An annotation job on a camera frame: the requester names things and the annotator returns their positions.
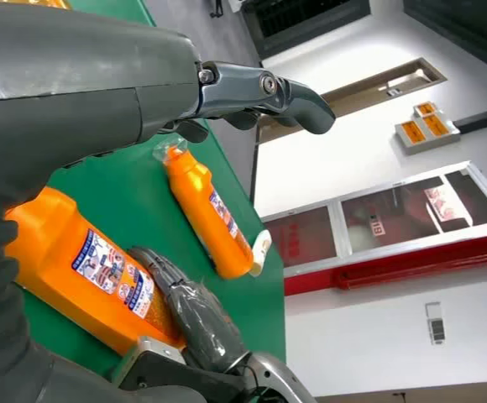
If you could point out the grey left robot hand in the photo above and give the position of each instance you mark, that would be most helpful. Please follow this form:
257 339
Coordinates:
79 94

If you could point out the orange bottle with clear cap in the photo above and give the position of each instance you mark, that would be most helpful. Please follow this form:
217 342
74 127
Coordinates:
58 244
201 206

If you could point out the green table mat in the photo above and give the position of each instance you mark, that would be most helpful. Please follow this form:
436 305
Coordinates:
122 194

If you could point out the white-framed fire cabinet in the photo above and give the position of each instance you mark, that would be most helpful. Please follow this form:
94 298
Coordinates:
395 222

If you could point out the white wall outlet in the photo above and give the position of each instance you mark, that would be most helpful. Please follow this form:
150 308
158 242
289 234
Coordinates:
435 328

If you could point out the brown-framed wall recess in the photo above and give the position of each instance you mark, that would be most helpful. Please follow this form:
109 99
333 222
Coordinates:
374 89

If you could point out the orange wall sign panel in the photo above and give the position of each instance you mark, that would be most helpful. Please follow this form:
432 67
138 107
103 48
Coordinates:
426 130

